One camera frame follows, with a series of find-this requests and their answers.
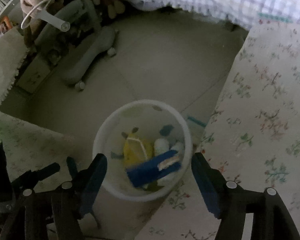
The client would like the dark blue small box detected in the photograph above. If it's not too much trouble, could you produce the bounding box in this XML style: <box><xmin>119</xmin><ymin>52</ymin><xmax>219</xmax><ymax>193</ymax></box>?
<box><xmin>126</xmin><ymin>150</ymin><xmax>181</xmax><ymax>187</ymax></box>

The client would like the yellow snack bag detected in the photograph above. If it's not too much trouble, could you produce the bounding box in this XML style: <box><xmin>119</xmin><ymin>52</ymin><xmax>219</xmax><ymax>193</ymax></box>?
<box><xmin>123</xmin><ymin>127</ymin><xmax>154</xmax><ymax>167</ymax></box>

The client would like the white plastic bottle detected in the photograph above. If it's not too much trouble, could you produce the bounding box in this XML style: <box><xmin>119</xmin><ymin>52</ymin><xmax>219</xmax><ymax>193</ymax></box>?
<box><xmin>154</xmin><ymin>138</ymin><xmax>170</xmax><ymax>156</ymax></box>

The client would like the white round trash bin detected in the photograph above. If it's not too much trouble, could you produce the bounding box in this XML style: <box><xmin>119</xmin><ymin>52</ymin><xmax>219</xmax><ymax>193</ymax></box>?
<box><xmin>93</xmin><ymin>100</ymin><xmax>192</xmax><ymax>202</ymax></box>

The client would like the floral cloth left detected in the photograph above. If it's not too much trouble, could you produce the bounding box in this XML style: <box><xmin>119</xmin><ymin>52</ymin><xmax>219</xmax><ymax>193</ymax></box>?
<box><xmin>0</xmin><ymin>112</ymin><xmax>79</xmax><ymax>192</ymax></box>

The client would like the floral bed sheet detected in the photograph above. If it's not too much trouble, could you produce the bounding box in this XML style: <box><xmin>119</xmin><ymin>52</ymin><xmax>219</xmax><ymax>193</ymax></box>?
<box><xmin>133</xmin><ymin>24</ymin><xmax>300</xmax><ymax>240</ymax></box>

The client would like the beige fringed blanket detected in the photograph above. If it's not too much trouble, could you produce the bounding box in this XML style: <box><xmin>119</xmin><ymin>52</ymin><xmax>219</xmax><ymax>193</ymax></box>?
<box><xmin>0</xmin><ymin>27</ymin><xmax>29</xmax><ymax>105</ymax></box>

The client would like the grey wheeled chair base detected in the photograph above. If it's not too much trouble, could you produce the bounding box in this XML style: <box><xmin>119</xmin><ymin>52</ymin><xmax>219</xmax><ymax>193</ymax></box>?
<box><xmin>36</xmin><ymin>0</ymin><xmax>117</xmax><ymax>91</ymax></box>

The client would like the teal handled tool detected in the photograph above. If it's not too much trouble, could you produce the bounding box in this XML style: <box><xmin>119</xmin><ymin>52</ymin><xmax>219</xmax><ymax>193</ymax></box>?
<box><xmin>187</xmin><ymin>115</ymin><xmax>206</xmax><ymax>127</ymax></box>

